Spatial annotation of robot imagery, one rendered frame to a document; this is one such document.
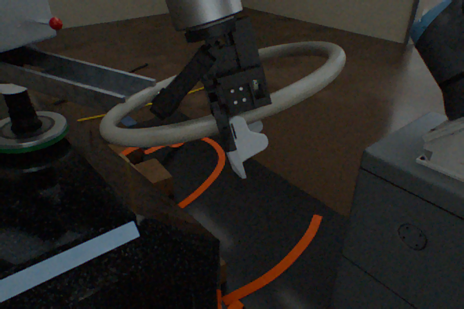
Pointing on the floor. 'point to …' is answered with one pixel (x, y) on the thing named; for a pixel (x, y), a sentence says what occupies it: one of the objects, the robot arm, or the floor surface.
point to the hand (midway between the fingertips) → (236, 163)
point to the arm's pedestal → (402, 230)
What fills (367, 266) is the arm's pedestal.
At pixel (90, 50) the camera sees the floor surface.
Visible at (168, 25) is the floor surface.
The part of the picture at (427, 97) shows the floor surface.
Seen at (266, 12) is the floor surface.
